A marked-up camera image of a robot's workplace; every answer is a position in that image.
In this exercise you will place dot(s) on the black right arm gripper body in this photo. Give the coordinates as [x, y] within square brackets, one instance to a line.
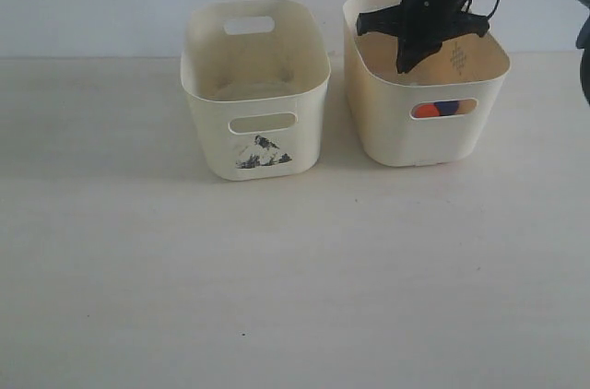
[423, 20]

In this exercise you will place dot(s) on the orange ball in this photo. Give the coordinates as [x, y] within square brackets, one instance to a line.
[425, 110]

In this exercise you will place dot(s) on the blue ball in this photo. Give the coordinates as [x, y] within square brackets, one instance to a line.
[447, 107]

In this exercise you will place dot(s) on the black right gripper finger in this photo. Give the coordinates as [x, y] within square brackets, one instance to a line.
[409, 54]

